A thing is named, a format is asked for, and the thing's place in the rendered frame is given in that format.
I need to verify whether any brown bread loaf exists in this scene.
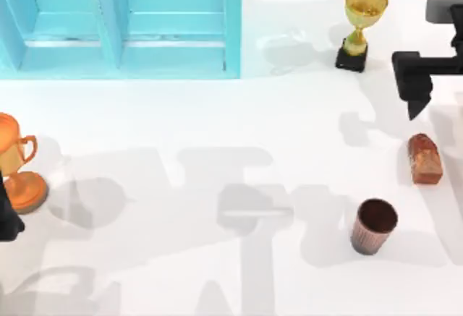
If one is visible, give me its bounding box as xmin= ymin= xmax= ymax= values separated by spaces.
xmin=407 ymin=132 xmax=444 ymax=186

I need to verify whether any gold trophy with black base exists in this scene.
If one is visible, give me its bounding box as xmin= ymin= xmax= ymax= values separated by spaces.
xmin=334 ymin=0 xmax=390 ymax=74

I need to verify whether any orange trophy with handles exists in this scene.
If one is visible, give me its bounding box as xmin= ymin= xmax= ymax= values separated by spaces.
xmin=0 ymin=112 xmax=49 ymax=216

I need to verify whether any light blue rack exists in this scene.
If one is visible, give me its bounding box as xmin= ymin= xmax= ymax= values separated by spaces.
xmin=0 ymin=0 xmax=242 ymax=80

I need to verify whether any brown ribbed cup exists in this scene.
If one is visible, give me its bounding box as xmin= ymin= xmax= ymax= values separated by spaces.
xmin=349 ymin=197 xmax=399 ymax=257

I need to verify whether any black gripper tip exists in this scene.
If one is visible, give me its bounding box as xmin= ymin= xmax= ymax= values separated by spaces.
xmin=0 ymin=170 xmax=26 ymax=243

